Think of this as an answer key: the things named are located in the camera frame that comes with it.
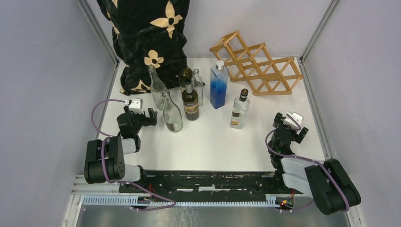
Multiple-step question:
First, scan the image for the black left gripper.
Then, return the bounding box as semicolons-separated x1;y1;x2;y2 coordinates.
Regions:
124;105;157;135

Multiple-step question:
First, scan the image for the clear bottle with black label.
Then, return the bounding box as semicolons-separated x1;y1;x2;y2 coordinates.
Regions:
162;90;183;132

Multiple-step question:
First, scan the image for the clear bottle with dark label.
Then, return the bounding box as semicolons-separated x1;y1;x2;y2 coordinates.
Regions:
148;65;167;111

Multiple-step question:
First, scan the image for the green wine bottle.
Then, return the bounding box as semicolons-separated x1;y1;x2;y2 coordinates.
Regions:
178;66;193;93
182;79;200;121

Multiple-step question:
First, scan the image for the clear glass bottle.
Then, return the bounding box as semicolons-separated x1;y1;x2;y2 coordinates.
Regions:
192;69;203;106
230;88;250;129

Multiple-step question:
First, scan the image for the blue square glass bottle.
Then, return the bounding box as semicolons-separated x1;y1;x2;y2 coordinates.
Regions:
210;60;229;109

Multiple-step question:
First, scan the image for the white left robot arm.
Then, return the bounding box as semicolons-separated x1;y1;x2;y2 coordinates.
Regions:
84;107;157;193

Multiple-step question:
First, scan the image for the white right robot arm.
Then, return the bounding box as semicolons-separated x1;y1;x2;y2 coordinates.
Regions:
265;112;361;215

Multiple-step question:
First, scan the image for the wooden lattice wine rack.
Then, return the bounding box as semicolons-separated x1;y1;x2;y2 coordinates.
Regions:
209;30;303;96

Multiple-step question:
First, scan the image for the black floral plush blanket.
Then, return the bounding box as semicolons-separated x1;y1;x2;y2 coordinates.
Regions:
97;0;190;96

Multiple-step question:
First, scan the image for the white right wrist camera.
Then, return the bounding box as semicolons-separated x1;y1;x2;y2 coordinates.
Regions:
283;112;303;131

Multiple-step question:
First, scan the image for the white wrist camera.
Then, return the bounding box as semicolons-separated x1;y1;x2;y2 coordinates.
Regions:
128;98;144;115
283;112;303;131

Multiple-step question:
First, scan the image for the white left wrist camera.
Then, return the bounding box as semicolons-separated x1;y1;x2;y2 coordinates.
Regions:
128;98;144;115

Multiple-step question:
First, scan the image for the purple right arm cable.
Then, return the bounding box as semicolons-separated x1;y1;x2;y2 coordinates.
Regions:
265;113;350;213

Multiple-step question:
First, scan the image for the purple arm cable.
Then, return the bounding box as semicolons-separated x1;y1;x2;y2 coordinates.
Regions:
91;99;177;212
265;113;350;213

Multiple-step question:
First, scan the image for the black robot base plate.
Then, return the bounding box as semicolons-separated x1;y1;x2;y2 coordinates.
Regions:
137;170;300;202

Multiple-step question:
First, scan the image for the white slotted cable duct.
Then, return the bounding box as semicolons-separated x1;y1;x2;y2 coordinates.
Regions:
82;195;279;208

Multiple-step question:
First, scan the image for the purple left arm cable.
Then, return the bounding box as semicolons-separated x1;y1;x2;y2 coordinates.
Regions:
91;99;177;212

